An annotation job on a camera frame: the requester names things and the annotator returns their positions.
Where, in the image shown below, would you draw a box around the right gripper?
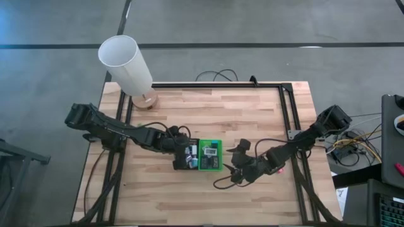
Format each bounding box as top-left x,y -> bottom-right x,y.
222,138 -> 269,184

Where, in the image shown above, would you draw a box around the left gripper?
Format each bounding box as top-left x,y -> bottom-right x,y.
162,132 -> 190,171

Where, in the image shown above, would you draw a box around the green plastic basket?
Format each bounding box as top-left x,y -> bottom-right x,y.
198,139 -> 224,172

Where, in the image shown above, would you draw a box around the black plastic basket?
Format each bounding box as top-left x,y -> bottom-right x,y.
174,137 -> 200,172

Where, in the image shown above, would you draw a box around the black power brick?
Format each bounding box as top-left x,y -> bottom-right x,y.
331,147 -> 356,160

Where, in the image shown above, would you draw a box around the white paper sheet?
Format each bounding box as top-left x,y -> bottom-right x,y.
335,187 -> 348,209

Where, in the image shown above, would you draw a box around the white shade wooden table lamp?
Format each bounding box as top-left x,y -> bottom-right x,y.
97,34 -> 160,110

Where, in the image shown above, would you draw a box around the black side desk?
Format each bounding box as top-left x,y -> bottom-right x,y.
380,93 -> 404,181

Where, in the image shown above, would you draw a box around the black backlit keyboard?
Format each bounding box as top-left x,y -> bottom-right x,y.
377,194 -> 404,227

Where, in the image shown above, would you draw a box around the grey metal stand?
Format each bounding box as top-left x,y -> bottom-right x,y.
0,138 -> 51,221

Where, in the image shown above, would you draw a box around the white yellow desk object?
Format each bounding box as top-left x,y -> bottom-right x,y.
393,113 -> 404,136

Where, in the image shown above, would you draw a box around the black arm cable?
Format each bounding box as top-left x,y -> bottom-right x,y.
213,175 -> 250,190

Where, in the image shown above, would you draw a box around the black aluminium rig frame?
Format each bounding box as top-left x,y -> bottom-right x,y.
73,82 -> 342,225

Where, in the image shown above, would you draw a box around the black floor cable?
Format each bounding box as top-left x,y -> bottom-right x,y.
194,67 -> 259,86

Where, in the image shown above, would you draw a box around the tangled floor cables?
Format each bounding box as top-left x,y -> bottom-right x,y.
318,113 -> 383,168

